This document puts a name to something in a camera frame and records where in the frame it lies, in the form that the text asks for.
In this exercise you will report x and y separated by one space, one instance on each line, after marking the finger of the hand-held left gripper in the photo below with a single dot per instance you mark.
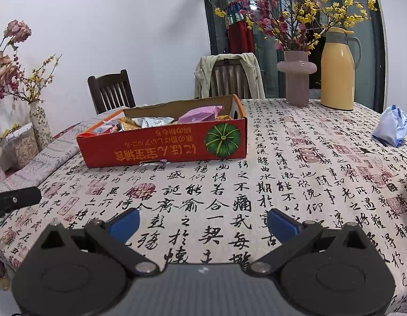
22 197

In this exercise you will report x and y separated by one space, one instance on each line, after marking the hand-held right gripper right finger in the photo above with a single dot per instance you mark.
282 226

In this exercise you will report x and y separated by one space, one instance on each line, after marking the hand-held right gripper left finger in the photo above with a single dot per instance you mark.
126 225

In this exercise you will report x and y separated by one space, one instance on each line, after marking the orange pumpkin print cardboard box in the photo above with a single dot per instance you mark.
157 148

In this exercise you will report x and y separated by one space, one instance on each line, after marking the red orange cartoon snack packet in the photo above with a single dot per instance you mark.
106 126

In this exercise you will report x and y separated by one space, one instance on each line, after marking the silver snack packet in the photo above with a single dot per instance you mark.
146 122
164 120

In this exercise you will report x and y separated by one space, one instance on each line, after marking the pink snack packet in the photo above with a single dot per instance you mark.
200 115

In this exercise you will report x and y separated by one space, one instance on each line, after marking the small patterned vase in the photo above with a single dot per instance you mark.
40 125

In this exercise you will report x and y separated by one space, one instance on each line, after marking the yellow cookie packet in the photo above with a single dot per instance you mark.
223 117
127 123

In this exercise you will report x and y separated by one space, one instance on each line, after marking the blue white plastic bag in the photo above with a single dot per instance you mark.
389 128

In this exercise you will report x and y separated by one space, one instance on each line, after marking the dark wooden chair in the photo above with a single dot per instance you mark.
108 79

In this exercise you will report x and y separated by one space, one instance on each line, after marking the pink vase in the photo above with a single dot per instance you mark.
297 79

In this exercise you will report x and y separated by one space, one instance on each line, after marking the brown slatted wooden chair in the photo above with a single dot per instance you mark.
228 75

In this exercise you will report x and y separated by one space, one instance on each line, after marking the yellow thermos jug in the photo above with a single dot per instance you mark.
336 75

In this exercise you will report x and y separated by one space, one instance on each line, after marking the pale pink flowers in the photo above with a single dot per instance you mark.
17 29

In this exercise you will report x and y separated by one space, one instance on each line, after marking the chair with beige jacket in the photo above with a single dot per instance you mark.
203 72

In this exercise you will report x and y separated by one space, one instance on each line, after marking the dark framed glass door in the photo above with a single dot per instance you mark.
371 72

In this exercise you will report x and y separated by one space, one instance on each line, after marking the red hanging garment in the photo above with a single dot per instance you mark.
239 36

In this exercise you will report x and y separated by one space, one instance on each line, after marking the yellow and red flower bouquet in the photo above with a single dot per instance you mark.
289 16

